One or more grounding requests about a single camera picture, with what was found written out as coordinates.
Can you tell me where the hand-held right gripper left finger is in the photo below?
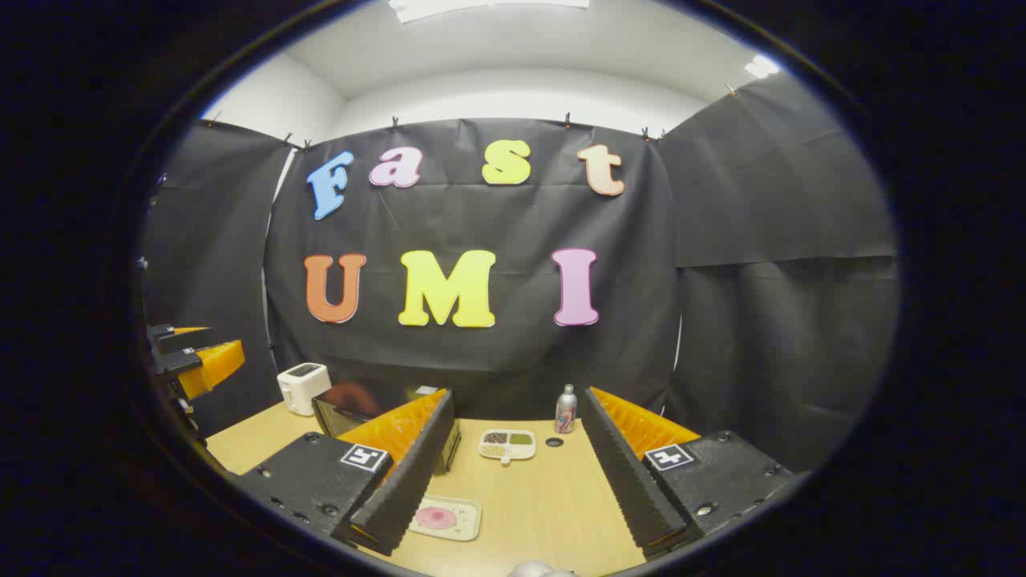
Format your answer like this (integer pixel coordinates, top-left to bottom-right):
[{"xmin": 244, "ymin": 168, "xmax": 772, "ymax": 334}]
[{"xmin": 236, "ymin": 389, "xmax": 456, "ymax": 556}]

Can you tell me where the white toaster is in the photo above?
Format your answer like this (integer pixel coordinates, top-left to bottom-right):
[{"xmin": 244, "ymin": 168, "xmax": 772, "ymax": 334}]
[{"xmin": 277, "ymin": 362, "xmax": 332, "ymax": 417}]

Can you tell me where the white square plate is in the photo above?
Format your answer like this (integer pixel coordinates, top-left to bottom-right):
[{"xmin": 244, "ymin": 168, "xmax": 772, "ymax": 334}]
[{"xmin": 407, "ymin": 494, "xmax": 482, "ymax": 542}]

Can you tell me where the black electric oven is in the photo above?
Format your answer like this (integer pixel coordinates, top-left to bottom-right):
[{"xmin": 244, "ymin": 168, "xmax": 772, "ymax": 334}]
[{"xmin": 311, "ymin": 381, "xmax": 462, "ymax": 474}]

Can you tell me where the black backdrop cloth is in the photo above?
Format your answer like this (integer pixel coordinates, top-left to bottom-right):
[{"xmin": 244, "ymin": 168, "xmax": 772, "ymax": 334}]
[{"xmin": 140, "ymin": 72, "xmax": 900, "ymax": 474}]

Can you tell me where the white divided dish with grains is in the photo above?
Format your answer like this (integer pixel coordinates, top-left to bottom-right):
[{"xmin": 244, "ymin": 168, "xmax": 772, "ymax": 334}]
[{"xmin": 479, "ymin": 430, "xmax": 536, "ymax": 466}]

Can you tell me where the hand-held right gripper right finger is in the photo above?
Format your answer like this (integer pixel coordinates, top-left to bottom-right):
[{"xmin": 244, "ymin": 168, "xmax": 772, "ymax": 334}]
[{"xmin": 580, "ymin": 387, "xmax": 794, "ymax": 559}]

